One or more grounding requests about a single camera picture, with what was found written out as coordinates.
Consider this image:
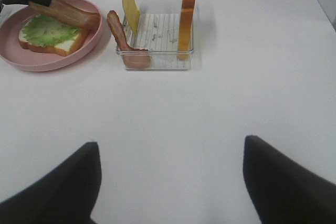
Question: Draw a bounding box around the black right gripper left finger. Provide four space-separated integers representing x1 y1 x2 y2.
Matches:
1 142 101 223

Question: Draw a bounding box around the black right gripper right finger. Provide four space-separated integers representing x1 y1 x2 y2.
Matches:
243 135 335 223

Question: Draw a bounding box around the green lettuce leaf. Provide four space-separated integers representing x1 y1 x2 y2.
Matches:
22 14 81 47

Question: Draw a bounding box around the bread slice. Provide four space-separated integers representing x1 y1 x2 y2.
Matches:
177 0 196 51
18 28 89 57

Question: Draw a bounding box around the yellow cheese slice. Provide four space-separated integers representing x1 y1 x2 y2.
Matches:
122 0 141 34

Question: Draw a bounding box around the pink round plate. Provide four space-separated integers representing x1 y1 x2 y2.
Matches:
1 0 104 72

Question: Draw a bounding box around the clear right plastic tray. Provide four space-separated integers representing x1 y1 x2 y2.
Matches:
116 0 193 70

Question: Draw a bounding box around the upright bread slice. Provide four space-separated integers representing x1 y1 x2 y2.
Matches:
177 0 196 51

